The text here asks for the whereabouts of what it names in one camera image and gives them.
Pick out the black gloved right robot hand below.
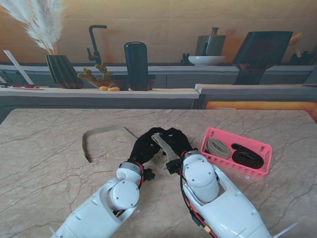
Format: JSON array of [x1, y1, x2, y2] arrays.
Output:
[[158, 127, 195, 162]]

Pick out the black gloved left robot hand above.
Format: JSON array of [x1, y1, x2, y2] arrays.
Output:
[[128, 127, 166, 167]]

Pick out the beige woven belt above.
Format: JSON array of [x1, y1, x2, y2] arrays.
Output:
[[206, 138, 232, 160], [82, 125, 178, 171]]

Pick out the dark brown belt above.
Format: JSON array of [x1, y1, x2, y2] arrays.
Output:
[[230, 143, 264, 171]]

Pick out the pink plastic storage basket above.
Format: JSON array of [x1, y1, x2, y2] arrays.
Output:
[[200, 127, 272, 179]]

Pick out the grey back counter cabinets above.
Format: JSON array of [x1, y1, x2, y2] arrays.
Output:
[[0, 63, 317, 89]]

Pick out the cactus plants in bowl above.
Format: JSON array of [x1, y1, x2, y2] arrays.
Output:
[[76, 61, 116, 89]]

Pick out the tall black cylinder container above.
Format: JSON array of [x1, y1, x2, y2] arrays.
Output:
[[123, 41, 150, 91]]

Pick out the raised counter orange glow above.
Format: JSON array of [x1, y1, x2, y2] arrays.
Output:
[[194, 83, 317, 110]]

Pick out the white speckled bowl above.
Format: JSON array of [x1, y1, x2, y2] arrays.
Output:
[[187, 55, 226, 66]]

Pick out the grey pot with lid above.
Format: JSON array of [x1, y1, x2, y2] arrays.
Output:
[[195, 27, 226, 57]]

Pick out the dark ribbed vase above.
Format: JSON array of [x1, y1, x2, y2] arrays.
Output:
[[45, 54, 84, 89]]

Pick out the black kitchen faucet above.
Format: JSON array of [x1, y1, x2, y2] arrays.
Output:
[[86, 24, 108, 65]]

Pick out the plate with red food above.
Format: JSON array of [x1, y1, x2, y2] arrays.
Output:
[[6, 84, 47, 90]]

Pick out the white leaning board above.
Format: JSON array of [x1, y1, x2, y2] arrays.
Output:
[[2, 49, 35, 85]]

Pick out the white pampas grass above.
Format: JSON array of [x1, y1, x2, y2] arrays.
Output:
[[0, 0, 67, 57]]

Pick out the dark utensil holder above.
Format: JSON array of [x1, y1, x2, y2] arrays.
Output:
[[289, 51, 317, 65]]

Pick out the wooden kitchen utensils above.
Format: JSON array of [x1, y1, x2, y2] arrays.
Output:
[[288, 32, 306, 57]]

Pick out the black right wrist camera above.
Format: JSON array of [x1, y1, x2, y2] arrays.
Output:
[[165, 158, 183, 175]]

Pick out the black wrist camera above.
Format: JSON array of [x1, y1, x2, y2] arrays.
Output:
[[143, 168, 156, 182], [165, 158, 183, 175]]

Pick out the left arm red black cables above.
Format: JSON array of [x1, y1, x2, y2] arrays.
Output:
[[135, 162, 146, 189]]

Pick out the arm red black cables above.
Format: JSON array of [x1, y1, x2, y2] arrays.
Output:
[[178, 161, 218, 238], [135, 162, 146, 189]]

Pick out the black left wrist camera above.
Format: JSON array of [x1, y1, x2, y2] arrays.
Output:
[[143, 168, 156, 182]]

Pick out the right arm red black cables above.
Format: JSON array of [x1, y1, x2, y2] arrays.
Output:
[[178, 161, 218, 238]]

